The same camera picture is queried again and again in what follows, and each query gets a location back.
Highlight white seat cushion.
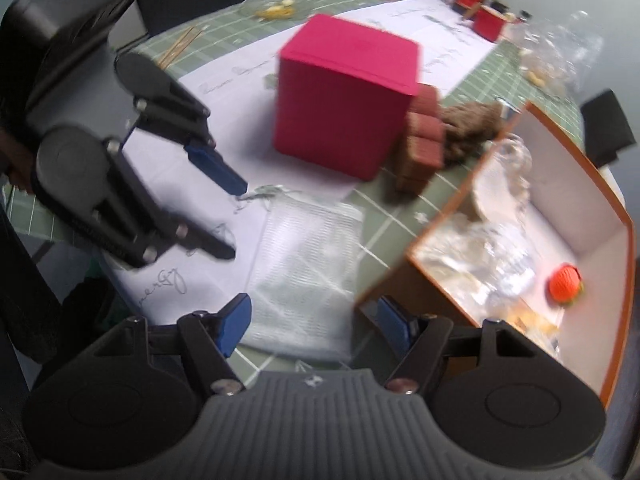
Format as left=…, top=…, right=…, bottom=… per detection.
left=597, top=165, right=629, bottom=209

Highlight magenta box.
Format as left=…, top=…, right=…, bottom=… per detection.
left=272, top=14, right=420, bottom=182

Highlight orange knitted ball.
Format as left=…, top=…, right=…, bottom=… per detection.
left=548, top=263, right=585, bottom=306

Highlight red cup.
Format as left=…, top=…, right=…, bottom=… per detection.
left=472, top=4, right=507, bottom=43

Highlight clear plastic bag with snacks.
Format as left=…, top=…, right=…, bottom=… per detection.
left=517, top=10, right=607, bottom=99

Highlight green grid tablecloth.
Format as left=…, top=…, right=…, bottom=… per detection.
left=0, top=0, right=587, bottom=363

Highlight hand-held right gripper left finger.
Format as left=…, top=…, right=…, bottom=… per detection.
left=95, top=292, right=253, bottom=397

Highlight brown plush toy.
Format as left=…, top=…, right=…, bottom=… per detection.
left=440, top=101, right=504, bottom=164

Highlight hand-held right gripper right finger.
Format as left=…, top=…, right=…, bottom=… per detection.
left=376, top=296, right=539, bottom=394

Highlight brown brick blocks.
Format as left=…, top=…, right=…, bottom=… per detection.
left=395, top=135, right=446, bottom=196

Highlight orange and white cardboard box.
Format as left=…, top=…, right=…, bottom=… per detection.
left=356, top=101, right=637, bottom=408

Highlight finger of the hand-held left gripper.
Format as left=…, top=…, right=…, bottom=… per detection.
left=134, top=74, right=249, bottom=196
left=94, top=138, right=236, bottom=264

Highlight white mesh bag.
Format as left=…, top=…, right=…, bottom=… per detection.
left=235, top=185, right=365, bottom=364

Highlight yellow snack pieces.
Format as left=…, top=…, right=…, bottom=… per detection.
left=240, top=0, right=297, bottom=22

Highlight bundle of wooden skewers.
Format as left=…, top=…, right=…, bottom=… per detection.
left=155, top=27, right=204, bottom=69

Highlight red-brown scouring sponge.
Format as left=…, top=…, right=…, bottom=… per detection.
left=411, top=84, right=442, bottom=117
left=404, top=111, right=446, bottom=142

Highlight crumpled clear plastic bag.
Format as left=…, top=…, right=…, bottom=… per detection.
left=425, top=135, right=552, bottom=322

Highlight white printed table runner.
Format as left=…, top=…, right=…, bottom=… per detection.
left=100, top=0, right=497, bottom=332

